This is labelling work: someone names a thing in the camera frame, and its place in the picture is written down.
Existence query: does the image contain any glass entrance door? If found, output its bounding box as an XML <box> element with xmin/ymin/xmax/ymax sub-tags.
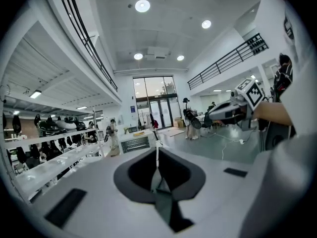
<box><xmin>133</xmin><ymin>76</ymin><xmax>182</xmax><ymax>130</ymax></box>

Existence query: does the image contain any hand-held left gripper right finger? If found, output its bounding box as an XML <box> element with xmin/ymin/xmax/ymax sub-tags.
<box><xmin>158</xmin><ymin>147</ymin><xmax>258</xmax><ymax>238</ymax></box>

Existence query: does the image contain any white metal shelf rack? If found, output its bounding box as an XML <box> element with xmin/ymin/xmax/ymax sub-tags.
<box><xmin>0</xmin><ymin>93</ymin><xmax>109</xmax><ymax>205</ymax></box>

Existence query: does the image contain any white round device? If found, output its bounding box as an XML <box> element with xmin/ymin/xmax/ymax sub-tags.
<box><xmin>56</xmin><ymin>119</ymin><xmax>77</xmax><ymax>131</ymax></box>

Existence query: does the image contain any person's right forearm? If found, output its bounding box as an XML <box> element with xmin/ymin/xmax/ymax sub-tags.
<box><xmin>252</xmin><ymin>100</ymin><xmax>293</xmax><ymax>127</ymax></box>

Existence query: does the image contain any black mezzanine railing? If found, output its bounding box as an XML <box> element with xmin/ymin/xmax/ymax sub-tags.
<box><xmin>187</xmin><ymin>33</ymin><xmax>269</xmax><ymax>91</ymax></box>
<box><xmin>55</xmin><ymin>0</ymin><xmax>118</xmax><ymax>93</ymax></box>

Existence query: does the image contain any black office chair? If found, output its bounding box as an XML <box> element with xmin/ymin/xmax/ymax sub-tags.
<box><xmin>202</xmin><ymin>110</ymin><xmax>216</xmax><ymax>136</ymax></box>

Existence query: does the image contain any white ceiling air conditioner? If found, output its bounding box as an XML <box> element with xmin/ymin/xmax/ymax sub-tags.
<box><xmin>144</xmin><ymin>46</ymin><xmax>170</xmax><ymax>61</ymax></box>

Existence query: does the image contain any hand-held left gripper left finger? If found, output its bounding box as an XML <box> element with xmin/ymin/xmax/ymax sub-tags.
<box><xmin>29</xmin><ymin>147</ymin><xmax>174</xmax><ymax>238</ymax></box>

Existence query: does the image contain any black round shelf device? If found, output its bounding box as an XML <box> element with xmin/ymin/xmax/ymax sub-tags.
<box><xmin>37</xmin><ymin>119</ymin><xmax>60</xmax><ymax>136</ymax></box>

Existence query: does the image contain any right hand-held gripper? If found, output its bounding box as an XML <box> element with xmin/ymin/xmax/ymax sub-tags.
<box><xmin>204</xmin><ymin>77</ymin><xmax>265</xmax><ymax>131</ymax></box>

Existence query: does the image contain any white oven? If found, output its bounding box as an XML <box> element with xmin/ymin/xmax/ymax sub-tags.
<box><xmin>118</xmin><ymin>129</ymin><xmax>158</xmax><ymax>154</ymax></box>

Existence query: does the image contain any flat cardboard sheet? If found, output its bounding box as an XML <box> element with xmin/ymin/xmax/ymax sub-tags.
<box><xmin>162</xmin><ymin>128</ymin><xmax>186</xmax><ymax>138</ymax></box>

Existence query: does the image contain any person's light grey t-shirt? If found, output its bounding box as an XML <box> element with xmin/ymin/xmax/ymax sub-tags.
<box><xmin>238</xmin><ymin>0</ymin><xmax>317</xmax><ymax>238</ymax></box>

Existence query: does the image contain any white floor cable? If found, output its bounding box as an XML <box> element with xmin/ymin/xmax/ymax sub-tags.
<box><xmin>221</xmin><ymin>139</ymin><xmax>245</xmax><ymax>161</ymax></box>

